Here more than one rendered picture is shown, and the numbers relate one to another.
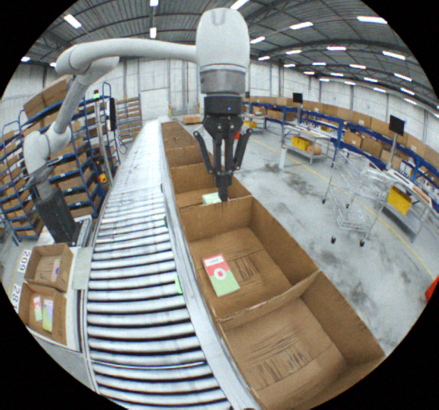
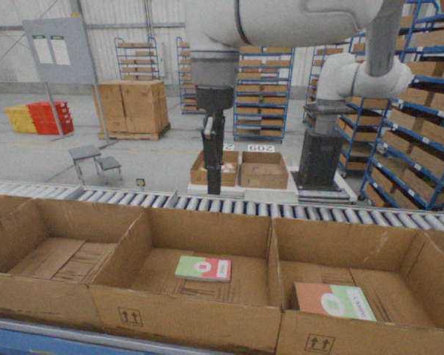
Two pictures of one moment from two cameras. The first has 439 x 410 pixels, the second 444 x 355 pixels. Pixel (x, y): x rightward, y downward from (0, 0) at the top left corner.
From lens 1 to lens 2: 0.73 m
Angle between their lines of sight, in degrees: 97
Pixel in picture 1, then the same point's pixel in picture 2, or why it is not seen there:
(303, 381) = (41, 267)
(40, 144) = (341, 75)
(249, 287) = (169, 287)
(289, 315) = not seen: hidden behind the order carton
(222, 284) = (189, 263)
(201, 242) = (260, 271)
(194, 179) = (439, 293)
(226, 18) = not seen: outside the picture
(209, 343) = not seen: hidden behind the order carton
